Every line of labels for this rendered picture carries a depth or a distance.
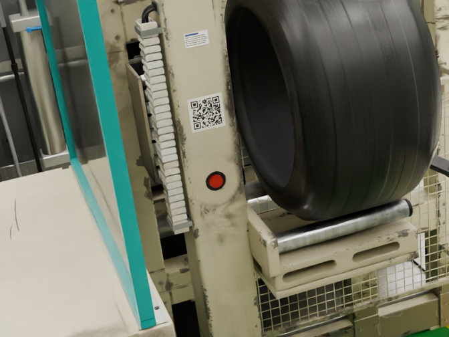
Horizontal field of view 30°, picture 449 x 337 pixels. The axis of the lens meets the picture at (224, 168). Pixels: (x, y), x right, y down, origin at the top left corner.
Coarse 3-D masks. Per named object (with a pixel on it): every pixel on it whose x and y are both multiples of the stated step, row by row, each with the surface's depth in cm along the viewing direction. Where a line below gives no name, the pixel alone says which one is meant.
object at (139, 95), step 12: (132, 72) 214; (132, 84) 218; (144, 84) 212; (132, 96) 223; (144, 96) 213; (144, 108) 213; (144, 120) 214; (144, 132) 218; (144, 144) 223; (144, 156) 228; (156, 156) 221; (156, 180) 221
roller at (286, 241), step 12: (384, 204) 192; (396, 204) 192; (408, 204) 192; (348, 216) 189; (360, 216) 189; (372, 216) 190; (384, 216) 190; (396, 216) 191; (408, 216) 193; (300, 228) 187; (312, 228) 187; (324, 228) 187; (336, 228) 188; (348, 228) 188; (360, 228) 190; (288, 240) 185; (300, 240) 186; (312, 240) 186; (324, 240) 188
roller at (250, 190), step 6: (258, 180) 212; (246, 186) 210; (252, 186) 210; (258, 186) 210; (246, 192) 209; (252, 192) 210; (258, 192) 210; (264, 192) 211; (246, 198) 210; (252, 198) 211
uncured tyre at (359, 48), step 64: (256, 0) 174; (320, 0) 164; (384, 0) 166; (256, 64) 215; (320, 64) 160; (384, 64) 163; (256, 128) 215; (320, 128) 163; (384, 128) 165; (320, 192) 173; (384, 192) 178
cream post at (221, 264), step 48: (192, 0) 166; (192, 48) 169; (192, 96) 173; (192, 144) 177; (192, 192) 181; (240, 192) 185; (192, 240) 190; (240, 240) 190; (240, 288) 195; (240, 336) 200
